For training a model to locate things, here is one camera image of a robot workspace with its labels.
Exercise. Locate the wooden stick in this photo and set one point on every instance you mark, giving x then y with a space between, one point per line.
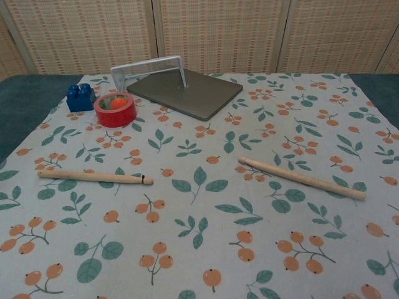
305 180
93 177

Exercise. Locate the floral fruit print tablecloth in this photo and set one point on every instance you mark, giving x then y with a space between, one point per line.
199 199

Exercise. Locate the grey laptop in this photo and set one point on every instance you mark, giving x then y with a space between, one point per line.
187 93

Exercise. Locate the red tape roll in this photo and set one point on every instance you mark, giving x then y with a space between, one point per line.
116 112

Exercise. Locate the small orange ball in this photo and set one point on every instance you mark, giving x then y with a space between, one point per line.
118 103

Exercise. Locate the woven folding screen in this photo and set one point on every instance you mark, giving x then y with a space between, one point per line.
199 34

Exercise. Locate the blue toy building block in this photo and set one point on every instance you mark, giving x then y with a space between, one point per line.
79 97

